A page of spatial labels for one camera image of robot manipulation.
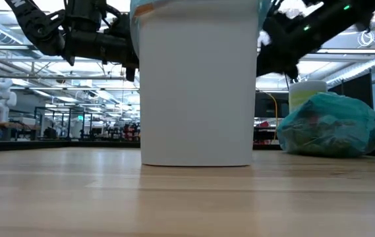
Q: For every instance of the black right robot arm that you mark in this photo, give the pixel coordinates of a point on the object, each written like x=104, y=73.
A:
x=338, y=19

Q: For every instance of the teal trash bag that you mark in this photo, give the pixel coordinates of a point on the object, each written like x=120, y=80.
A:
x=332, y=128

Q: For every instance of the green disinfecting wipes canister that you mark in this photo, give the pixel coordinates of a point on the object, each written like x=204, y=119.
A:
x=305, y=90

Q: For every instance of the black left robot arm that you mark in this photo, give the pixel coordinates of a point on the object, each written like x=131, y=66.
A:
x=35, y=26

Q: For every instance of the black monitor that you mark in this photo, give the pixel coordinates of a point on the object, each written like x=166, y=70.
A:
x=269, y=105

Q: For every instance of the light blue trash bag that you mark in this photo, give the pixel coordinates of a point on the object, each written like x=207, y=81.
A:
x=134, y=29

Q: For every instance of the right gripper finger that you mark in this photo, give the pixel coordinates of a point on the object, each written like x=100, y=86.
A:
x=289, y=70
x=269, y=66

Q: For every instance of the white robot figure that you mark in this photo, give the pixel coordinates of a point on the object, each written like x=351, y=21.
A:
x=1, y=98

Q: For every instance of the white plastic trash bin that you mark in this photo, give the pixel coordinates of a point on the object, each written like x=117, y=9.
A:
x=197, y=98

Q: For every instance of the black partition panel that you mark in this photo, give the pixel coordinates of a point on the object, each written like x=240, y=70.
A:
x=355, y=89

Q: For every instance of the wooden workbench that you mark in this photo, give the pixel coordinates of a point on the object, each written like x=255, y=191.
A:
x=19, y=125

